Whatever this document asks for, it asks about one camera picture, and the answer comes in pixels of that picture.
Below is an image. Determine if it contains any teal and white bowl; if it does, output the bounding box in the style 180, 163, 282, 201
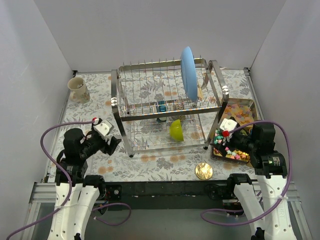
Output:
156, 100, 167, 123

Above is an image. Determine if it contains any steel two-tier dish rack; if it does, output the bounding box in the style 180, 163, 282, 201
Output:
111, 58, 229, 157

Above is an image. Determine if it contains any floral ceramic mug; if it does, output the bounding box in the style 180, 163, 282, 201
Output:
67, 77, 91, 104

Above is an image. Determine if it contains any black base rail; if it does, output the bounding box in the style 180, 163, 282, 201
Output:
74, 178, 261, 211

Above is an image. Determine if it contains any blue plate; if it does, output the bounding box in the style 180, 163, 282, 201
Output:
180, 46, 198, 102

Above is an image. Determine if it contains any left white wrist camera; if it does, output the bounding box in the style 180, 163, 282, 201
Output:
92, 117, 114, 141

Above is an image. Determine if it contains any floral table mat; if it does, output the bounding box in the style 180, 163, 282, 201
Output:
50, 72, 255, 182

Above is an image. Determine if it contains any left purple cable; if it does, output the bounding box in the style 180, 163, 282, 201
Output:
6, 119, 132, 240

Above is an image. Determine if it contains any dark tin with star candies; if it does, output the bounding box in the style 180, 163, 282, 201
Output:
210, 128, 250, 165

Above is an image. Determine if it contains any cream patterned plate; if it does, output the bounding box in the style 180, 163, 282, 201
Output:
197, 85, 203, 101

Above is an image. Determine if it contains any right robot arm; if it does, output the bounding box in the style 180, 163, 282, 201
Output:
219, 118, 297, 240

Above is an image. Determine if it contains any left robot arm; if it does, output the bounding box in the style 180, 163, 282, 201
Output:
48, 124, 121, 240

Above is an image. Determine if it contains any purple cable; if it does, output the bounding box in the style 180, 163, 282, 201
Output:
6, 119, 132, 240
200, 120, 294, 230

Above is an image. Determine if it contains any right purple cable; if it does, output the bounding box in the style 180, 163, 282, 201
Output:
200, 120, 294, 230

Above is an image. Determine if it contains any gold round lid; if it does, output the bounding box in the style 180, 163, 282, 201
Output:
195, 162, 213, 180

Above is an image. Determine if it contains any lime green bowl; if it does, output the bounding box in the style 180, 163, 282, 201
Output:
169, 119, 184, 142

